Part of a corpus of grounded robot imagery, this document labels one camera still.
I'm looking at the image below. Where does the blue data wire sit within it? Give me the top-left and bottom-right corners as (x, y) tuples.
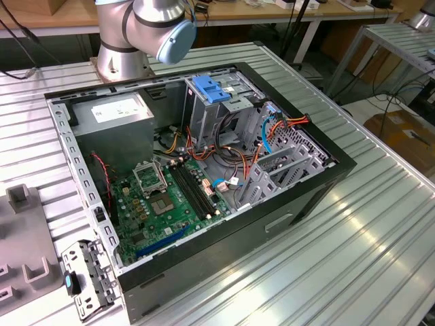
(211, 105), (283, 191)

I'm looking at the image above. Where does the orange red disk power wire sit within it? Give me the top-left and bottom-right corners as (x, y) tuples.
(243, 113), (312, 186)

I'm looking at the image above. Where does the grey metal disk bay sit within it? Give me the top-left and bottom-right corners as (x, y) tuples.
(234, 142), (338, 212)

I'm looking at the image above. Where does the black RAM slot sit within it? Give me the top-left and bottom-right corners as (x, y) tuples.
(177, 159), (218, 216)
(169, 162), (209, 220)
(173, 160), (213, 218)
(181, 158), (222, 214)

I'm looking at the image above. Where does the grey metal drive cage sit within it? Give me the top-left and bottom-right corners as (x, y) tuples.
(181, 73), (266, 150)

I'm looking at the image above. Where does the thin metal locking lever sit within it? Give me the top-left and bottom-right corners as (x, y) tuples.
(154, 158), (171, 191)

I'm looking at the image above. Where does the green motherboard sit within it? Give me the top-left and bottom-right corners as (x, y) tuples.
(110, 158), (235, 268)

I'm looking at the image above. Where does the CPU socket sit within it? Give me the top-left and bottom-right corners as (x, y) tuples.
(149, 193), (176, 217)

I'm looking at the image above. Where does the blue plastic drive latch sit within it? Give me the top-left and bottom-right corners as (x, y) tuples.
(192, 75), (232, 105)

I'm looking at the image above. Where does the black open PC case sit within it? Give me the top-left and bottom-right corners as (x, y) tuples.
(43, 60), (358, 325)

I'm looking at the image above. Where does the blue expansion slot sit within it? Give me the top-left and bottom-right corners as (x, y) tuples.
(135, 225), (191, 259)

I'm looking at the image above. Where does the grey power supply unit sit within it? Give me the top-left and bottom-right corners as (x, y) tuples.
(69, 91), (156, 176)

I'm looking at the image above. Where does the black stand pole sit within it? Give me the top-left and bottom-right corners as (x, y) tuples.
(280, 0), (312, 67)

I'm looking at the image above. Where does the large brown cardboard box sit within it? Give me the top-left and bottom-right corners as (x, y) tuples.
(363, 110), (435, 174)

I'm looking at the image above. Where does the black latch with teal button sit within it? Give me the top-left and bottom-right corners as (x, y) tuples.
(63, 270), (83, 297)

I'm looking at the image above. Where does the wooden desk with white legs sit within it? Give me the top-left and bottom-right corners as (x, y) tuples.
(0, 0), (404, 67)

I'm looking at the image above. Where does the grey parts rack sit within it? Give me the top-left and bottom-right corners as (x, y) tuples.
(0, 185), (66, 326)

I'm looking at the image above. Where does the thin wire with white plug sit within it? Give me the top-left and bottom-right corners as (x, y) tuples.
(217, 176), (246, 195)

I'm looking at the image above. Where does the red orange wire bundle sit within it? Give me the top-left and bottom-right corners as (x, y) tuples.
(185, 125), (218, 163)

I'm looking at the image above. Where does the black sleeved wire bundle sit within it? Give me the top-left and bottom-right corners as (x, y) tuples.
(217, 113), (246, 170)

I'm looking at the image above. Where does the yellow black power wire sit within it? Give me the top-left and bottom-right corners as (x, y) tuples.
(159, 130), (183, 154)

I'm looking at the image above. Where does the metal socket cover frame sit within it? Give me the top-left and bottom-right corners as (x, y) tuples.
(131, 159), (169, 198)

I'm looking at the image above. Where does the red black twisted wire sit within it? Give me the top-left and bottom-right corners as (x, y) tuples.
(90, 152), (113, 210)

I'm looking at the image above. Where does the grey metal card bracket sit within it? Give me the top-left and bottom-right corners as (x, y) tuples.
(60, 238), (120, 323)

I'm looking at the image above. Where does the black cable with metal plug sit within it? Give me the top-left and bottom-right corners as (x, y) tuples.
(0, 18), (64, 81)

